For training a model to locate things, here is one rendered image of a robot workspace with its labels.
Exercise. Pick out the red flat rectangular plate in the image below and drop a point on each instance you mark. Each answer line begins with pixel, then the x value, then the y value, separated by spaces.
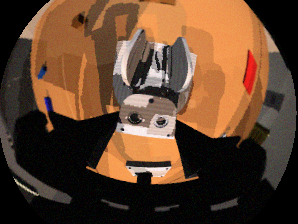
pixel 250 73

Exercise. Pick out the blue flat bar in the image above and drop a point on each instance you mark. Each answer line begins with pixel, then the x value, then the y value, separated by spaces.
pixel 42 72

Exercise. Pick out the blue rectangular block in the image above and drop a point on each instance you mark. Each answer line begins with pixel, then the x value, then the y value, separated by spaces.
pixel 48 103

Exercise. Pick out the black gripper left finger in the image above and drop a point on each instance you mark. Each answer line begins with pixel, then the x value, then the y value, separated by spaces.
pixel 89 136

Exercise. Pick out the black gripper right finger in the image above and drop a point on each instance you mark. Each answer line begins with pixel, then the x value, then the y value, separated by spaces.
pixel 196 149

